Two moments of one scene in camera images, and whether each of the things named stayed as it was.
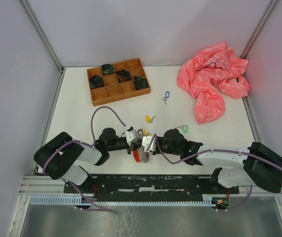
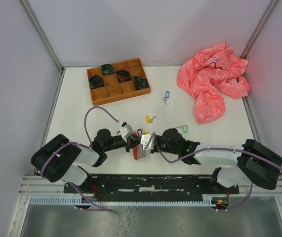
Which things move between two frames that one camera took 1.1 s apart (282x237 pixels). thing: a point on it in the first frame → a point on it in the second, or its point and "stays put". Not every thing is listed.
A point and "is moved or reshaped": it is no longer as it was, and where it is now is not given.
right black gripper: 157,151 stays put
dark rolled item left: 96,81 stays put
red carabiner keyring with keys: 139,155 is moved or reshaped
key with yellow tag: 148,119 stays put
